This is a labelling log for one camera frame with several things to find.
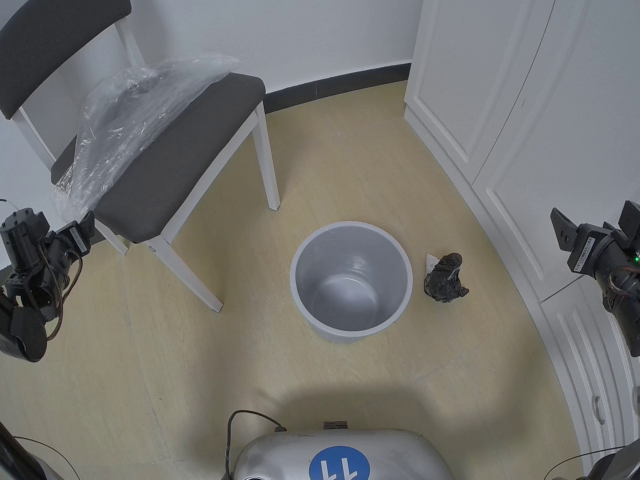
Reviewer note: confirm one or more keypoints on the white chair with grey seat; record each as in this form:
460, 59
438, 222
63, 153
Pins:
200, 128

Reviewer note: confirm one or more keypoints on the white trash bin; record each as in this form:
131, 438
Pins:
350, 273

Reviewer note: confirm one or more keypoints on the white wardrobe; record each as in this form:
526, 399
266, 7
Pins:
500, 93

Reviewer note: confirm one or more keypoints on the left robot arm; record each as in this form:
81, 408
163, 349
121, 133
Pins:
25, 278

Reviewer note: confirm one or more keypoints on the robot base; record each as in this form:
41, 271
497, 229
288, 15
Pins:
280, 458

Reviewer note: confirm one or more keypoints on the white printed paper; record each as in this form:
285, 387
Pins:
430, 263

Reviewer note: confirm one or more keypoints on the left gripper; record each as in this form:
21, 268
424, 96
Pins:
75, 240

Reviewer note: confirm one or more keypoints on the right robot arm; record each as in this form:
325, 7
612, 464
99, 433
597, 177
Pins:
625, 298

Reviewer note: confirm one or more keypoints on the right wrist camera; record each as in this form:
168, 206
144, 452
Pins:
630, 218

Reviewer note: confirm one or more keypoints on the clear plastic bag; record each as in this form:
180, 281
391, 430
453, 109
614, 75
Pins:
125, 118

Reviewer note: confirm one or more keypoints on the black plastic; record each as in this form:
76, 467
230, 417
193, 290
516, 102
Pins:
445, 280

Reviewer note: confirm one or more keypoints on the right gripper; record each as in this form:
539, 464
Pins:
585, 250

